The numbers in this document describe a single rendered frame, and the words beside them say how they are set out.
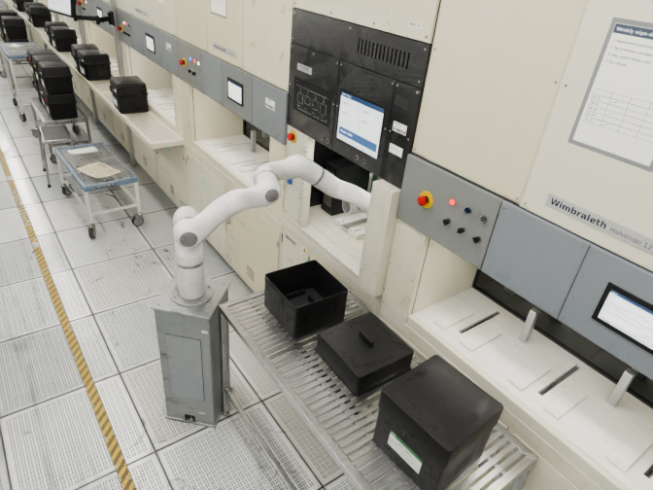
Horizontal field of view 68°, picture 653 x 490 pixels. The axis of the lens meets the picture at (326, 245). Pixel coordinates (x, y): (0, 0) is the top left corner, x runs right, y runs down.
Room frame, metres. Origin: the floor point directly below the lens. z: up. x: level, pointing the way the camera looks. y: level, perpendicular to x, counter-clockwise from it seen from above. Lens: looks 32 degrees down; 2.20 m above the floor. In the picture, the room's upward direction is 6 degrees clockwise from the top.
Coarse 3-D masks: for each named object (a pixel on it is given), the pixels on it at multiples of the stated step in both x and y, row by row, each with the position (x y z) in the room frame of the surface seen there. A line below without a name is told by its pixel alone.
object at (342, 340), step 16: (352, 320) 1.59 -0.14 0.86; (368, 320) 1.60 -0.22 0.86; (320, 336) 1.47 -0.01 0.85; (336, 336) 1.47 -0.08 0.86; (352, 336) 1.48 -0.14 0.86; (368, 336) 1.46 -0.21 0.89; (384, 336) 1.51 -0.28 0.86; (320, 352) 1.46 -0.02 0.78; (336, 352) 1.39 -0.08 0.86; (352, 352) 1.39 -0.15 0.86; (368, 352) 1.40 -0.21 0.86; (384, 352) 1.41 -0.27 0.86; (400, 352) 1.43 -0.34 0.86; (336, 368) 1.37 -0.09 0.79; (352, 368) 1.31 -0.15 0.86; (368, 368) 1.32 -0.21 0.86; (384, 368) 1.34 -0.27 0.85; (400, 368) 1.40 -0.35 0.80; (352, 384) 1.29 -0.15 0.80; (368, 384) 1.30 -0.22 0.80
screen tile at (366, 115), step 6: (366, 114) 1.99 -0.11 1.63; (372, 114) 1.96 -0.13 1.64; (366, 120) 1.98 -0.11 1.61; (372, 120) 1.96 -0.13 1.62; (360, 126) 2.01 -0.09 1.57; (366, 126) 1.98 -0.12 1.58; (378, 126) 1.92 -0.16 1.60; (360, 132) 2.01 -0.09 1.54; (366, 132) 1.98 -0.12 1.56; (372, 132) 1.95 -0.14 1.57; (378, 132) 1.92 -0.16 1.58; (372, 138) 1.94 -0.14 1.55
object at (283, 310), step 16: (272, 272) 1.78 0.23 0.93; (288, 272) 1.83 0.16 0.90; (304, 272) 1.88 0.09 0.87; (320, 272) 1.88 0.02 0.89; (272, 288) 1.69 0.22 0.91; (288, 288) 1.83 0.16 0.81; (304, 288) 1.89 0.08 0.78; (320, 288) 1.87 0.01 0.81; (336, 288) 1.77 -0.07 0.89; (272, 304) 1.69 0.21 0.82; (288, 304) 1.58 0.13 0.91; (304, 304) 1.77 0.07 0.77; (320, 304) 1.61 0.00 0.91; (336, 304) 1.67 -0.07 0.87; (288, 320) 1.58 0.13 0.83; (304, 320) 1.57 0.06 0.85; (320, 320) 1.62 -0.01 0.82; (336, 320) 1.67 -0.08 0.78
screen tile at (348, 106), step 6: (342, 102) 2.12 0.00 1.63; (348, 102) 2.09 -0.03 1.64; (342, 108) 2.11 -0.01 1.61; (348, 108) 2.08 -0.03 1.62; (354, 108) 2.05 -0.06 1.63; (354, 114) 2.05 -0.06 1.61; (342, 120) 2.11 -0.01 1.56; (348, 120) 2.08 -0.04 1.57; (354, 120) 2.05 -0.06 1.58; (348, 126) 2.07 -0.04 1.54; (354, 126) 2.04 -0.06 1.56
